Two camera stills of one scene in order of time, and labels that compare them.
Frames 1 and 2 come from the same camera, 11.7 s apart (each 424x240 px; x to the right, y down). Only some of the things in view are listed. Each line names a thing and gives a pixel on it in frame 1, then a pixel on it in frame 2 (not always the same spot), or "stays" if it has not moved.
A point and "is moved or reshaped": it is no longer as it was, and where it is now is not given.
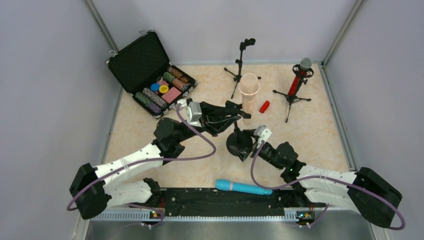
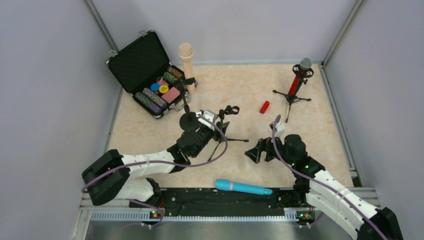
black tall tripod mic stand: (247, 41) -> (228, 110)
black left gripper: (209, 118) -> (214, 130)
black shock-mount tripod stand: (305, 74) stays
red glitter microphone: (305, 64) stays
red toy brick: (264, 106) stays
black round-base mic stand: (238, 138) is moved or reshaped
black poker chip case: (142, 69) stays
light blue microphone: (226, 185) stays
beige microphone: (249, 86) -> (186, 53)
